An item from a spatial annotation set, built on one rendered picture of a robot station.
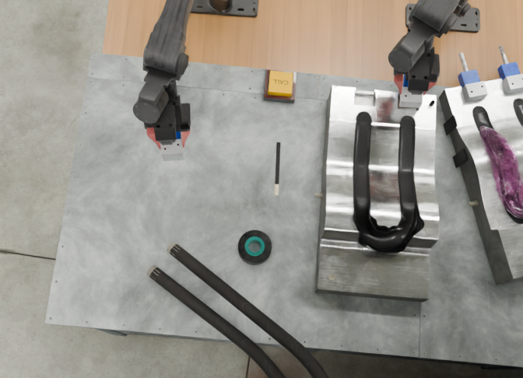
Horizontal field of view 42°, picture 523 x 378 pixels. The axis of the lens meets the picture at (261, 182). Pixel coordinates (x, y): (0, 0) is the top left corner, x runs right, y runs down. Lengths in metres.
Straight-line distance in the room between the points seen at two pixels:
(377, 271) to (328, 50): 0.61
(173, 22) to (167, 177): 0.46
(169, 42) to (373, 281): 0.71
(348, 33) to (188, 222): 0.67
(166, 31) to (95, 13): 1.46
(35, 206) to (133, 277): 1.01
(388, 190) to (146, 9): 0.81
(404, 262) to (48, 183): 1.45
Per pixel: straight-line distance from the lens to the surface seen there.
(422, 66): 1.55
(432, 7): 1.50
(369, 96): 1.76
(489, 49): 1.98
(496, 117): 1.84
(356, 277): 1.63
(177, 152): 1.59
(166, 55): 1.42
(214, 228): 1.69
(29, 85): 2.80
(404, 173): 1.69
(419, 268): 1.67
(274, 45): 1.86
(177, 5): 1.44
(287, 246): 1.69
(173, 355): 2.46
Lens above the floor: 2.45
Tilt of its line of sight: 74 degrees down
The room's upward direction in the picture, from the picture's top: 7 degrees clockwise
